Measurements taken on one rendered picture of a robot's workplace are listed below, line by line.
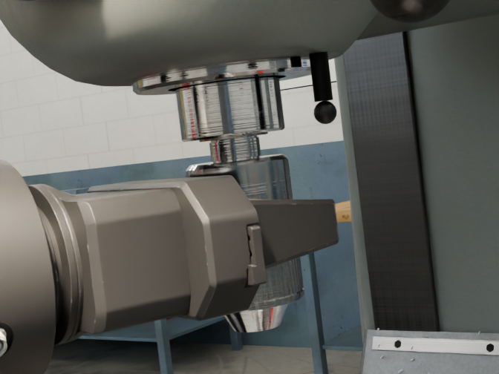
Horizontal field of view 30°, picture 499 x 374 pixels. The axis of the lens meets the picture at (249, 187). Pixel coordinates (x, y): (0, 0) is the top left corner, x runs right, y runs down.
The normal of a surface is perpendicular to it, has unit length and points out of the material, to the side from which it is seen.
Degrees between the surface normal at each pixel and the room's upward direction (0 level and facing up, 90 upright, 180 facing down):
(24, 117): 90
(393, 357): 63
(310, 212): 90
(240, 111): 90
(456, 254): 90
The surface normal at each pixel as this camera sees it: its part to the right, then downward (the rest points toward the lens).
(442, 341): -0.58, -0.35
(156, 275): 0.55, -0.02
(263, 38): 0.35, 0.80
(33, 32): -0.62, 0.62
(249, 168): 0.25, 0.02
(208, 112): -0.36, 0.09
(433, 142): -0.58, 0.11
